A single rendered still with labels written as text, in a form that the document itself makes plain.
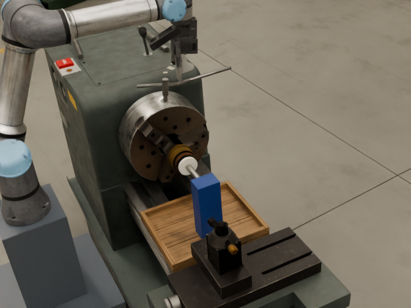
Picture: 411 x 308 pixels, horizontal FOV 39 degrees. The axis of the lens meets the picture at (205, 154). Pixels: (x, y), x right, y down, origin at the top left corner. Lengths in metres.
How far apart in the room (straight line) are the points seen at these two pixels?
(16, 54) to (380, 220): 2.31
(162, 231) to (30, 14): 0.86
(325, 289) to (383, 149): 2.31
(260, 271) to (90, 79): 0.99
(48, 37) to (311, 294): 1.04
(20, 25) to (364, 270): 2.15
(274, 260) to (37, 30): 0.95
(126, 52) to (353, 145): 2.03
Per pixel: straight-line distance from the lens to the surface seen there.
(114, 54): 2.43
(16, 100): 1.84
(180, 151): 2.01
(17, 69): 1.80
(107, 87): 2.19
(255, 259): 1.81
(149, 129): 2.02
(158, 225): 2.08
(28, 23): 1.66
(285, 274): 1.77
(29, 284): 1.99
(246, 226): 2.04
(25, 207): 1.84
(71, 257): 1.97
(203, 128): 2.12
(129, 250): 2.51
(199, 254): 1.76
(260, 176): 3.71
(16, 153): 1.79
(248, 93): 4.59
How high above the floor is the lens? 2.26
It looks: 35 degrees down
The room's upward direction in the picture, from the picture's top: 5 degrees counter-clockwise
